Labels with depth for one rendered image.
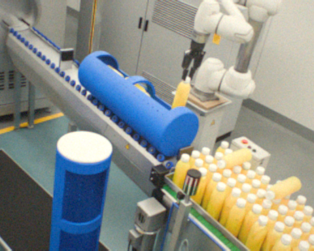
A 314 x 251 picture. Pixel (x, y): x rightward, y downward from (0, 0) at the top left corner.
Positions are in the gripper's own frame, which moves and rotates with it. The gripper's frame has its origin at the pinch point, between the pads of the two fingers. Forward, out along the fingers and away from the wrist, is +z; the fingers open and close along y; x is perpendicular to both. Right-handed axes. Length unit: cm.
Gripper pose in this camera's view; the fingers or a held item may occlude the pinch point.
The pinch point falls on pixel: (188, 74)
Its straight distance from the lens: 234.3
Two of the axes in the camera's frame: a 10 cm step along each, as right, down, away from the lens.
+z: -2.3, 7.9, 5.7
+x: 5.0, 6.0, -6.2
